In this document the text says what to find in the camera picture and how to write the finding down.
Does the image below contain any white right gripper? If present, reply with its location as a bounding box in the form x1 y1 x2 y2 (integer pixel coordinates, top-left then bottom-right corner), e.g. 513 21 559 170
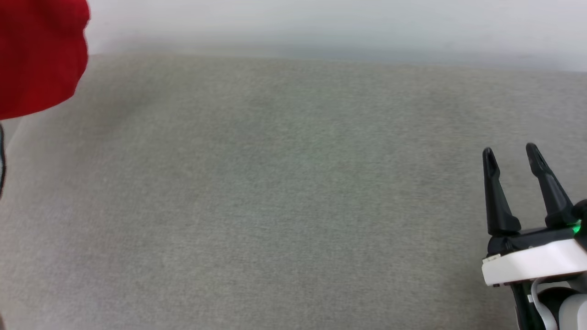
482 143 587 287

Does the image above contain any red basketball jersey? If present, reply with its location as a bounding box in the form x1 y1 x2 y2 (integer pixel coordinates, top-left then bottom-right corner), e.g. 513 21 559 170
0 0 91 121

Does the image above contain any grey fabric sofa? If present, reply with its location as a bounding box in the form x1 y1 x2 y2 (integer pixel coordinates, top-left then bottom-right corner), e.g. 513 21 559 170
0 54 587 330

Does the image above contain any white right arm cable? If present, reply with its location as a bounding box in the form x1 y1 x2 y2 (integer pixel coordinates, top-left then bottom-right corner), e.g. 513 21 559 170
528 277 558 330

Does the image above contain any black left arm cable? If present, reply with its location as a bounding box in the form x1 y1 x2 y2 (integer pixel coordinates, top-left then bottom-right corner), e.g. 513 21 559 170
0 124 6 198

